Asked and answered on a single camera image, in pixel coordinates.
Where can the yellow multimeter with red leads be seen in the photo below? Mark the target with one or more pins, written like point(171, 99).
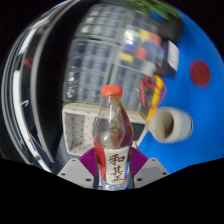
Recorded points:
point(156, 90)

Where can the clear red-capped drink bottle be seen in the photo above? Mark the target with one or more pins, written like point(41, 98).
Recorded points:
point(112, 150)

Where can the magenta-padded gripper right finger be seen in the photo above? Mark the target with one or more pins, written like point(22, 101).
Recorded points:
point(150, 171)

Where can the grey small-parts drawer cabinet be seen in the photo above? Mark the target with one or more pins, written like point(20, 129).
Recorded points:
point(128, 86)
point(106, 20)
point(90, 70)

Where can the white and grey mug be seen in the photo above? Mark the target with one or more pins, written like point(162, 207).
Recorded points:
point(178, 125)

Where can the black flat carrying case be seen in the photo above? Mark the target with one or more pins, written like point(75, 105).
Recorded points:
point(173, 30)

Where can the clear organizer box coloured parts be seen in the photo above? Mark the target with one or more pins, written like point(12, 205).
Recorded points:
point(140, 50)

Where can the green potted plant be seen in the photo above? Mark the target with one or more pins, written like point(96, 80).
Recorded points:
point(156, 8)

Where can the white perforated tray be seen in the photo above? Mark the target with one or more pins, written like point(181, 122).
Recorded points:
point(78, 130)

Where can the dark workbench shelf unit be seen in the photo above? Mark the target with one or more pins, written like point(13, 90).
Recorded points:
point(43, 83)

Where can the small black box white label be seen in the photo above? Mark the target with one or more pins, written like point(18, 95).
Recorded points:
point(171, 58)

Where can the flat round red coaster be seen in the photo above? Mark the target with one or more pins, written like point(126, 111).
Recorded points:
point(200, 73)

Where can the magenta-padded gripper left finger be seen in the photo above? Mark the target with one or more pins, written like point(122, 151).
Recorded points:
point(76, 171)

